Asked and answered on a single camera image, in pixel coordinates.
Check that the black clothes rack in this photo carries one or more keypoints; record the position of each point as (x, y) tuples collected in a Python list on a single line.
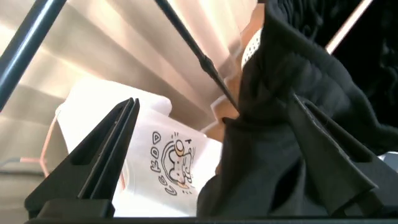
[(28, 40)]

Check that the white printed t-shirt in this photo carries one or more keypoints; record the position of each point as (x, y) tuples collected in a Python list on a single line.
[(149, 124)]

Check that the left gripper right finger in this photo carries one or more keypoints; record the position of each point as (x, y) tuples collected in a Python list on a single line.
[(335, 174)]

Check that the black garment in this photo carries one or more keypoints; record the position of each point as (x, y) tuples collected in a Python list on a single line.
[(264, 155)]

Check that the white laundry basket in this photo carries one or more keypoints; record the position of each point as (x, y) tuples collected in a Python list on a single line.
[(252, 48)]

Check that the pink clothes hanger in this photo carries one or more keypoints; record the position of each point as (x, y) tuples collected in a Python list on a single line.
[(345, 28), (45, 146)]

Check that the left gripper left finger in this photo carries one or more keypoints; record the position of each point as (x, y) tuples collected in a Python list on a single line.
[(93, 174)]

